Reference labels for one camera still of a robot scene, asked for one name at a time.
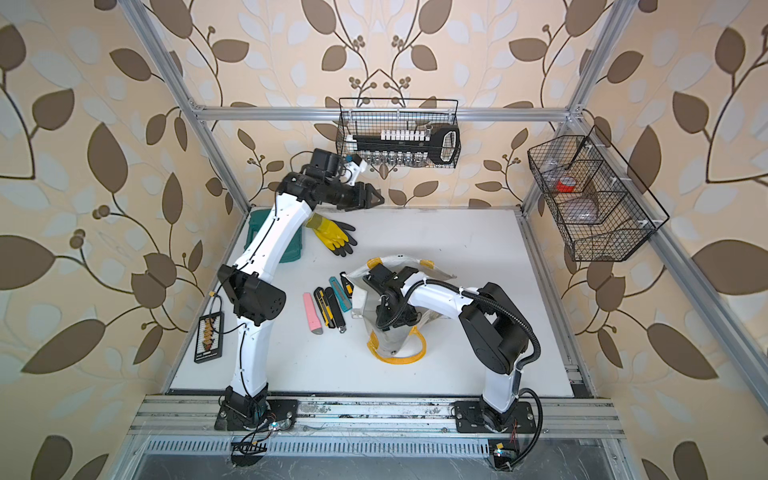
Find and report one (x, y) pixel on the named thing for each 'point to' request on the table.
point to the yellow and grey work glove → (335, 235)
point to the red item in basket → (563, 188)
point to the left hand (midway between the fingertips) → (371, 194)
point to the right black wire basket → (602, 208)
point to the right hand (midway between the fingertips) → (393, 324)
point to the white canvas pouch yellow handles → (398, 344)
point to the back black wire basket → (346, 130)
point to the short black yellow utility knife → (347, 284)
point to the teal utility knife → (342, 295)
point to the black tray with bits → (209, 337)
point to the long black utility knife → (340, 322)
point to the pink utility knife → (315, 324)
